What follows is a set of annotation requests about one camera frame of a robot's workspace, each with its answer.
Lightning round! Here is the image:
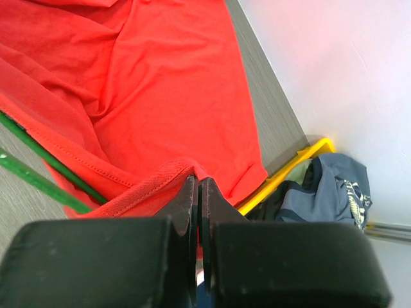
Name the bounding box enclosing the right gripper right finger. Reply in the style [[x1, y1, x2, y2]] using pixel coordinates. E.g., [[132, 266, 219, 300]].
[[198, 178, 392, 307]]

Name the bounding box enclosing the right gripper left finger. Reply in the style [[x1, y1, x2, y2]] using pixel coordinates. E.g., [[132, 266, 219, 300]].
[[1, 176, 197, 307]]

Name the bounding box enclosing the yellow plastic tray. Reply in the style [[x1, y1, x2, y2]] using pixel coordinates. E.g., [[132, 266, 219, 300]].
[[236, 138, 336, 216]]

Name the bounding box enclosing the green clothes hanger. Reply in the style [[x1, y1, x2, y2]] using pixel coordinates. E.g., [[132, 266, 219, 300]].
[[1, 112, 107, 214]]

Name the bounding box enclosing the red tank top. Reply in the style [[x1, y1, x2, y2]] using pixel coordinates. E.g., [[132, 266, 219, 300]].
[[1, 1, 267, 218]]

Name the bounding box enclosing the black garment in tray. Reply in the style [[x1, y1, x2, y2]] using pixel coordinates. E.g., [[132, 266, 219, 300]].
[[245, 180, 319, 221]]

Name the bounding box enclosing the blue grey garment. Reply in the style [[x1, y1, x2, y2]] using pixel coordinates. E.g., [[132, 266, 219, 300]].
[[275, 153, 372, 231]]

